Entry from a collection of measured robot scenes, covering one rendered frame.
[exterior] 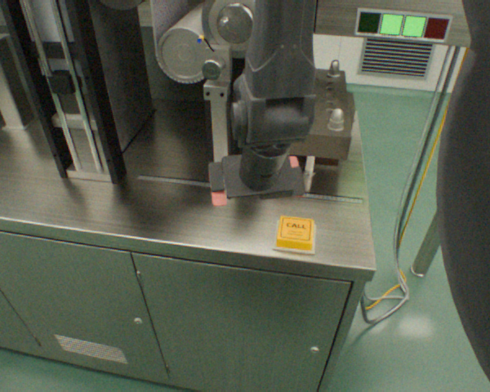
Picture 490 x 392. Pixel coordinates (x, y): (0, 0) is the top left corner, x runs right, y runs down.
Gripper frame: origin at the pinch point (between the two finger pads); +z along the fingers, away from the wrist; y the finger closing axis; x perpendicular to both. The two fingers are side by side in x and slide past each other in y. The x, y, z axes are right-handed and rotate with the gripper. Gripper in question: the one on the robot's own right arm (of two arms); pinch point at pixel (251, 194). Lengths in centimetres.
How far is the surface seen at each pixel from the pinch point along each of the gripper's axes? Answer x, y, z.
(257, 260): 8.7, -1.2, 14.0
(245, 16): -34.4, -3.6, -5.8
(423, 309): 25, -87, 106
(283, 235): 4.9, -6.7, 11.3
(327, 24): -53, -32, 16
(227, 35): -33.6, -0.2, -1.9
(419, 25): -46, -54, 10
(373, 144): -93, -124, 173
